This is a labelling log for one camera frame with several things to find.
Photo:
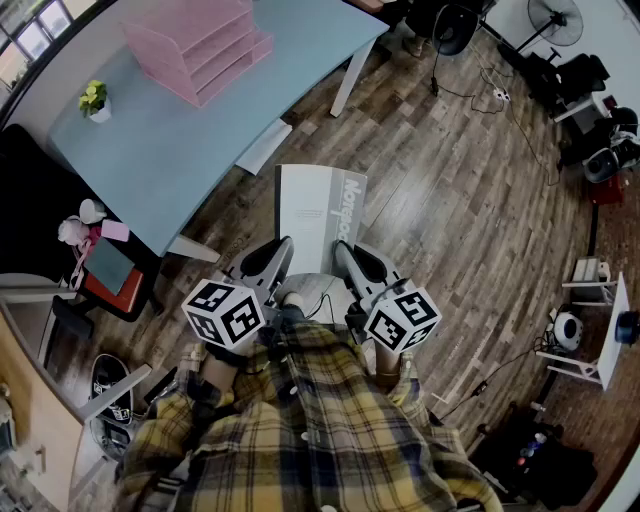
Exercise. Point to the pink mesh file tray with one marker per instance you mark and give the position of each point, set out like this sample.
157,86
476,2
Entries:
200,55

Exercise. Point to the person's left forearm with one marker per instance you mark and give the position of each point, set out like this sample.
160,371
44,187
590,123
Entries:
217,375

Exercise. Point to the white side table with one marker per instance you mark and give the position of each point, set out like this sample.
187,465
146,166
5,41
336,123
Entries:
615,340

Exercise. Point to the white table leg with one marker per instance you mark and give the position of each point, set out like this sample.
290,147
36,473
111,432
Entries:
352,77
192,248

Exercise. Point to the white board panel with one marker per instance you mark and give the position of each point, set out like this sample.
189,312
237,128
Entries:
262,147

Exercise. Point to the white metal bar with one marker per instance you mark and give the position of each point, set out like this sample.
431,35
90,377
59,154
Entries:
115,390

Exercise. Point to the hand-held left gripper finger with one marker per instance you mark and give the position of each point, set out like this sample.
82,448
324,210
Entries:
243,259
282,272

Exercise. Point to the teal book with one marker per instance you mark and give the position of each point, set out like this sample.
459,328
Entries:
107,265

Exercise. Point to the round grey device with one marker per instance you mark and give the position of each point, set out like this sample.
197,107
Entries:
601,166

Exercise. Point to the black sofa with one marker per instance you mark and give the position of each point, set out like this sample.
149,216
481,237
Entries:
35,200

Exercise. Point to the small pink box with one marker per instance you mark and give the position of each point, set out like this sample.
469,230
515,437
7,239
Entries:
115,231

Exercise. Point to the black monitor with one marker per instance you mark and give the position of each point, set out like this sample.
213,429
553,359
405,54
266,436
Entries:
67,340

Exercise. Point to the blue spool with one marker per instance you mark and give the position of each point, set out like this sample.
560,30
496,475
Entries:
629,327

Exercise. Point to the yellow flower plant white pot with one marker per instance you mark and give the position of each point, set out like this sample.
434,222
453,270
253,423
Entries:
95,100

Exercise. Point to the white box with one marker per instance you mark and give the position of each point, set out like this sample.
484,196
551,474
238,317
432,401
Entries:
587,277

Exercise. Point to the black standing fan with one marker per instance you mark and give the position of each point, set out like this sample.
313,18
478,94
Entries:
555,22

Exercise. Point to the wooden cabinet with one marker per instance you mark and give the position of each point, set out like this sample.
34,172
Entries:
30,400

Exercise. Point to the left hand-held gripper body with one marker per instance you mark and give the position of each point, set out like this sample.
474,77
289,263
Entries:
225,320

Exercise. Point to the black office chair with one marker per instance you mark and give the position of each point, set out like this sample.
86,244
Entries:
575,80

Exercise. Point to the pink plush toy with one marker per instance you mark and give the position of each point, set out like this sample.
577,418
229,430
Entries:
70,231

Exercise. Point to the person's white shoe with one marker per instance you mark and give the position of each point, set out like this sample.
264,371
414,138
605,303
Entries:
292,299

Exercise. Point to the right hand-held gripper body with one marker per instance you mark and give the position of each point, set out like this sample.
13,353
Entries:
400,320

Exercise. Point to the red book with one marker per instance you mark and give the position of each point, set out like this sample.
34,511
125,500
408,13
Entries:
131,292

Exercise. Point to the white cup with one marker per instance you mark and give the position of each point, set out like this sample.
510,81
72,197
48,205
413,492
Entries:
91,211

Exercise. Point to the white round device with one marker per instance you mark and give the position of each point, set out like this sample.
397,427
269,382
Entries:
568,330

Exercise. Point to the person's yellow plaid shirt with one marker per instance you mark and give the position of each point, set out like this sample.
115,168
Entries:
300,425

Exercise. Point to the grey notebook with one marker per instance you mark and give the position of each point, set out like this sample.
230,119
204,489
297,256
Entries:
310,215

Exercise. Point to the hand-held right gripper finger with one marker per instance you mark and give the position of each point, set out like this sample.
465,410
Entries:
391,275
347,265

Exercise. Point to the white power strip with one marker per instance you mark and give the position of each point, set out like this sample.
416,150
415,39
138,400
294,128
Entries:
501,95

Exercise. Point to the person's right forearm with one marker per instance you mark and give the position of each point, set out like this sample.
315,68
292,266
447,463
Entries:
390,365

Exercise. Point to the black bucket chair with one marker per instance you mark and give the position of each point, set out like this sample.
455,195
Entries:
452,35

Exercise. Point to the black and white sneaker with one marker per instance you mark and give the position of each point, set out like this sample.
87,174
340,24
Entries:
107,440
110,380

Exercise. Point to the red box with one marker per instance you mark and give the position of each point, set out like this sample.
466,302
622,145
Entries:
607,191

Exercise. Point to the black bag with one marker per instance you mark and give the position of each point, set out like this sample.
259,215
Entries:
535,465

